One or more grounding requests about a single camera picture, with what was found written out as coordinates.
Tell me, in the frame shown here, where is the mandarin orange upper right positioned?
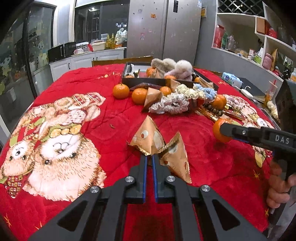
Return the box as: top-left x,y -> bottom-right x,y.
212,118 -> 232,143

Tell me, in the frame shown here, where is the white wall shelf unit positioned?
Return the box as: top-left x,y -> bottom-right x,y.
212,1 -> 295,81

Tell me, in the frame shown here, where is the brown triangular snack packet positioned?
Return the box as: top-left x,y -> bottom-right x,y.
129,116 -> 166,156

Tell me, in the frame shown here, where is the white ruffled scrunchie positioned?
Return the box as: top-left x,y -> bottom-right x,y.
149,93 -> 189,114

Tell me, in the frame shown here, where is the black shallow tray box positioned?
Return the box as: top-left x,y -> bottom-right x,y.
121,62 -> 219,91

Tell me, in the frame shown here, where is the large right mandarin orange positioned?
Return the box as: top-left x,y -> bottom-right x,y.
211,94 -> 227,110

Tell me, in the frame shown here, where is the glass sliding door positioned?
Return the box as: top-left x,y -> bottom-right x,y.
0,3 -> 57,130

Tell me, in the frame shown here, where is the white fluffy hair claw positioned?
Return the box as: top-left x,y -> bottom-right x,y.
151,58 -> 193,81

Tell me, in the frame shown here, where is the brown snack packet in tray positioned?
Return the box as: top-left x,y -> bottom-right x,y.
143,87 -> 163,110

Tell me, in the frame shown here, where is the black white coil hair clip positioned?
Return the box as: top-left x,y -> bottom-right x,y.
125,64 -> 135,78

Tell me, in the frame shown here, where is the mandarin orange left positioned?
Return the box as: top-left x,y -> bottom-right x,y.
112,83 -> 130,99

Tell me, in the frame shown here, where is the white charger with cable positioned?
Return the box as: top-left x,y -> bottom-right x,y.
235,86 -> 254,100

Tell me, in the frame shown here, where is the lilac knitted scrunchie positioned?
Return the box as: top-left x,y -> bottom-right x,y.
223,94 -> 249,111

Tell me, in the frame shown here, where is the blue tissue pack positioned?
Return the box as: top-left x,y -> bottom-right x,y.
222,72 -> 243,88

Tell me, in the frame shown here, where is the wooden chair back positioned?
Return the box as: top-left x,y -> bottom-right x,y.
92,56 -> 153,67

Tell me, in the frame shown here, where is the orange in tray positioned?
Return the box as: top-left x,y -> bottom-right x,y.
146,67 -> 155,77
159,86 -> 171,96

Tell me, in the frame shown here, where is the red bear-print blanket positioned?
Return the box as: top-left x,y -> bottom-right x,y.
1,64 -> 271,240

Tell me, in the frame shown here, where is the black microwave oven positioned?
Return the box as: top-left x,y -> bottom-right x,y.
48,42 -> 76,63

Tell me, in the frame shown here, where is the dark wooden bead bracelet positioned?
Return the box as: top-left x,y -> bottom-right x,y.
203,104 -> 224,117

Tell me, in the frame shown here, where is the blue knitted scrunchie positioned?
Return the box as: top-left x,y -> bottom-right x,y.
193,83 -> 217,102

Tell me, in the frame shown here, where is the cream knitted scrunchie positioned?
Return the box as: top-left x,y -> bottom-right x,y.
176,84 -> 206,100

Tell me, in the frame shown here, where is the silver double-door refrigerator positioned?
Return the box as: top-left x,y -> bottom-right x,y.
126,0 -> 202,64

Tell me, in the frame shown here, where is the white kitchen cabinet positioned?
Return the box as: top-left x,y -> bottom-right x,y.
50,47 -> 126,81

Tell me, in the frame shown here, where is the black notebook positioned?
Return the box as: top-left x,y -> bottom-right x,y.
239,77 -> 264,96

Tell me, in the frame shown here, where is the person's right hand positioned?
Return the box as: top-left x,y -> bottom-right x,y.
266,161 -> 295,208

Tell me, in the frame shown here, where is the mandarin orange middle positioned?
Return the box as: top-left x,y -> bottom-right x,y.
132,88 -> 147,105

